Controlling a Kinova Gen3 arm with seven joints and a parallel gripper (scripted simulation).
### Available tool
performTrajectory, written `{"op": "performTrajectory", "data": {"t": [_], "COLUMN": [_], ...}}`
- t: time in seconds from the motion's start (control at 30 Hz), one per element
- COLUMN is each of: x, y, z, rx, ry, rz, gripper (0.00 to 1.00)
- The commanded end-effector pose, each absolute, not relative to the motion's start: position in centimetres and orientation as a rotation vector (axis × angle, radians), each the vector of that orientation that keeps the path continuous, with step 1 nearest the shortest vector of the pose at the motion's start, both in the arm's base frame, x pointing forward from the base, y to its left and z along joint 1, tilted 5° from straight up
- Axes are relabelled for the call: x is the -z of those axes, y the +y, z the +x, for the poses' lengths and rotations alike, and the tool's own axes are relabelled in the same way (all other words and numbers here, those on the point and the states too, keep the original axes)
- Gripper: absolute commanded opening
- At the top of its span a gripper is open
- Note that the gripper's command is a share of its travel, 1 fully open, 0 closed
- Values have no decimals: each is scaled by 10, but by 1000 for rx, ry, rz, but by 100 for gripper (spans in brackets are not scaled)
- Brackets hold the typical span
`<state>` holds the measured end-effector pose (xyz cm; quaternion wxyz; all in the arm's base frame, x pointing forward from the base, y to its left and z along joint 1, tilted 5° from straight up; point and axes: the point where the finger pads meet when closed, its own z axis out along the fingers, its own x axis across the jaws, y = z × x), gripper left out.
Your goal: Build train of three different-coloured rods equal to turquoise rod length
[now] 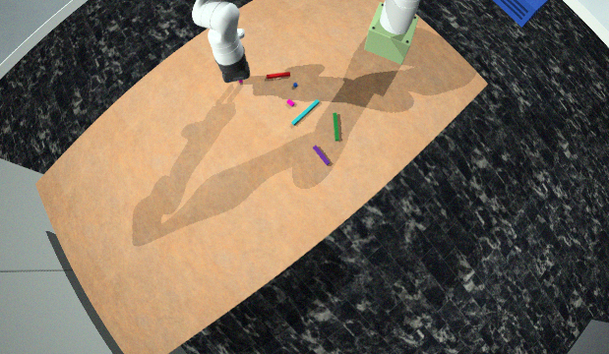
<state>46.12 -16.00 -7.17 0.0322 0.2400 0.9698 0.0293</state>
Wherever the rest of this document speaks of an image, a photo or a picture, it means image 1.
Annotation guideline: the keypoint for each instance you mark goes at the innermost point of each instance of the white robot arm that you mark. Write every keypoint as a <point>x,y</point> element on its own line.
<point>222,18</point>

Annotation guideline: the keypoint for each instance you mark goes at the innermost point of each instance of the turquoise rod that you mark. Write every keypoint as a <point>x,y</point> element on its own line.
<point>306,111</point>

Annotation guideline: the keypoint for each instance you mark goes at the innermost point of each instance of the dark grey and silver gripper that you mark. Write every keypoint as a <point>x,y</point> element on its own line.
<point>233,65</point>

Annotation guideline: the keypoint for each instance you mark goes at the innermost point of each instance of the red rod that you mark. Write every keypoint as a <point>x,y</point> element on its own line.
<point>278,75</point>

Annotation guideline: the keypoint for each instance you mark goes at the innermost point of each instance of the purple rod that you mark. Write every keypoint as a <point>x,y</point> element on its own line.
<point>320,154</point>

